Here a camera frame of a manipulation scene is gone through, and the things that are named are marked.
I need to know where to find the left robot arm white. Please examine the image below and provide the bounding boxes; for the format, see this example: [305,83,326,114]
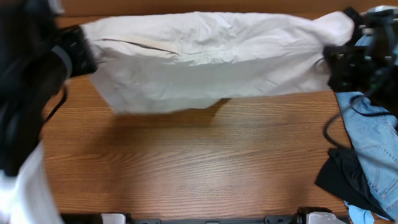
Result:
[1,0,102,224]

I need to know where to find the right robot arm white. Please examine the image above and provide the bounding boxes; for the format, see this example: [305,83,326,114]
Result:
[323,6,397,116]

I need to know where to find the beige shorts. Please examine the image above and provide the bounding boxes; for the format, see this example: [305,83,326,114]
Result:
[82,11,354,113]

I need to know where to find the blue denim jeans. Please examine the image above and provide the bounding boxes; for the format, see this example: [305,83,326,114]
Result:
[343,98,397,219]

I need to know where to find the black garment near base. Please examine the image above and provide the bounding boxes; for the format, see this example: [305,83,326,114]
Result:
[315,148,394,221]

